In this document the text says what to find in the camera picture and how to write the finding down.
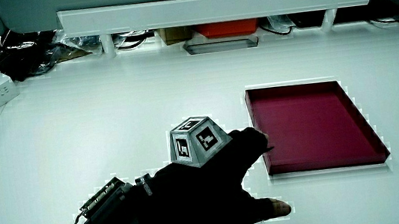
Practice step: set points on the person's right hand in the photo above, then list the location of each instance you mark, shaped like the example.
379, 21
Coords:
201, 194

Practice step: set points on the white desk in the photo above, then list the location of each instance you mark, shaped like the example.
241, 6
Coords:
109, 111

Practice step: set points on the dark red shallow tray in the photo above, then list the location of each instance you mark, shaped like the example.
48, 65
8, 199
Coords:
310, 125

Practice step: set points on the brown cardboard box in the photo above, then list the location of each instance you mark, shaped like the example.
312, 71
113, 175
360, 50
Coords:
174, 35

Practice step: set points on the orange box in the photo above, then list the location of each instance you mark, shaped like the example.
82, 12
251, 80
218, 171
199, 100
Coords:
227, 28

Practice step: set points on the white monitor riser shelf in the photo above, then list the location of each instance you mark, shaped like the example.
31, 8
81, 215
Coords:
217, 7

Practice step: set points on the clear plastic bag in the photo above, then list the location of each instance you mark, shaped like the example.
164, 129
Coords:
76, 43
280, 23

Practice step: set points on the black plastic bag pile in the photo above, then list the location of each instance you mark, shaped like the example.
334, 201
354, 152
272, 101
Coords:
16, 53

